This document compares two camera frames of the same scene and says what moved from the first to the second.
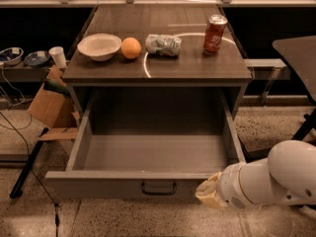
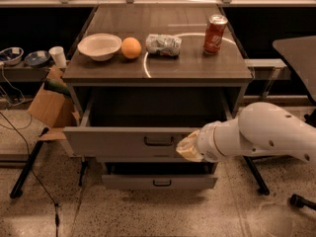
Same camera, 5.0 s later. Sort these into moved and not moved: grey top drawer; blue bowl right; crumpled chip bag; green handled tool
Moved: grey top drawer
Not moved: crumpled chip bag; blue bowl right; green handled tool
